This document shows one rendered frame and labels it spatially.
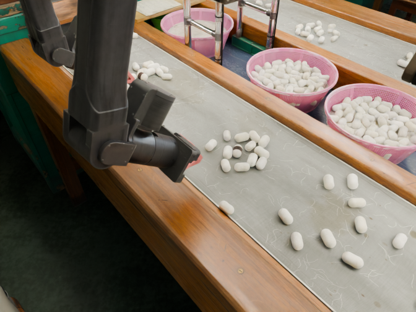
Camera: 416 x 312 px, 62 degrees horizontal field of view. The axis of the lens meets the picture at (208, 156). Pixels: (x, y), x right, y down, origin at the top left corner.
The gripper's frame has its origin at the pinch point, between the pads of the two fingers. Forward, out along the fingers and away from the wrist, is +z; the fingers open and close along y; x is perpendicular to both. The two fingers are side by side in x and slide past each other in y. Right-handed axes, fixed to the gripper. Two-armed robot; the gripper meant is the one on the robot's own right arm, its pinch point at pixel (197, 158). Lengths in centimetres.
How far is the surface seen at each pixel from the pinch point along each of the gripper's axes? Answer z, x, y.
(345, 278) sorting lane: 9.4, 2.5, -32.2
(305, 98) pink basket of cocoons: 36.0, -22.0, 4.7
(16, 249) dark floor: 22, 88, 74
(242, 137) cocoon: 16.2, -6.1, 3.6
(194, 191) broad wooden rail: 1.3, 6.2, -2.3
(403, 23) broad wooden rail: 83, -65, 10
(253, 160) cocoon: 13.3, -3.9, -3.6
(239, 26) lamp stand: 48, -34, 48
